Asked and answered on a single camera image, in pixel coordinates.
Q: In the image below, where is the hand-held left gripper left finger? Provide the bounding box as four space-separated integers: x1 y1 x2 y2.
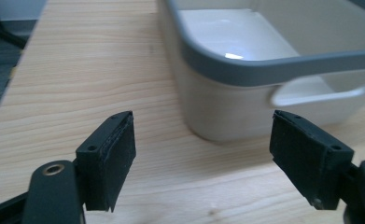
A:
75 110 137 213

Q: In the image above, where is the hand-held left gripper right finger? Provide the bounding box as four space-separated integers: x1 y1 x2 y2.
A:
269 109 356 211

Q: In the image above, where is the white bin with grey rim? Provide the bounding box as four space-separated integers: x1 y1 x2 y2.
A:
157 0 365 143

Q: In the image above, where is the dark stand leg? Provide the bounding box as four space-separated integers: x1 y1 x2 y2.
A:
0 0 29 66

